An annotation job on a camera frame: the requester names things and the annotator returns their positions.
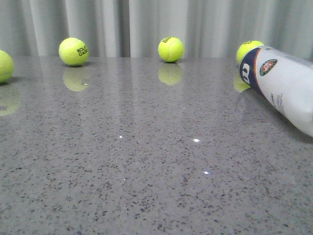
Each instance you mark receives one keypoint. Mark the white blue tennis ball can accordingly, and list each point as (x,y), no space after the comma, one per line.
(285,81)

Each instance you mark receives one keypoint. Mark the far left tennis ball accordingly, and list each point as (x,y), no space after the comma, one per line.
(6,67)

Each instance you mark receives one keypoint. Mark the Roland Garros printed tennis ball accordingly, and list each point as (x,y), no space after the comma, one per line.
(73,51)

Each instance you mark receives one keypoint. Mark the grey pleated curtain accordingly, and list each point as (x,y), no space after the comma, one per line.
(134,28)

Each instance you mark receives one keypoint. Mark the right yellow tennis ball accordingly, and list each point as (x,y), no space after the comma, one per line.
(246,47)

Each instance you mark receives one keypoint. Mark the yellow tennis ball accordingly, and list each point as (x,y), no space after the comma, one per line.
(246,47)
(170,49)

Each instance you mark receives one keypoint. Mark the centre yellow tennis ball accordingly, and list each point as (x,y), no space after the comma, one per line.
(170,49)

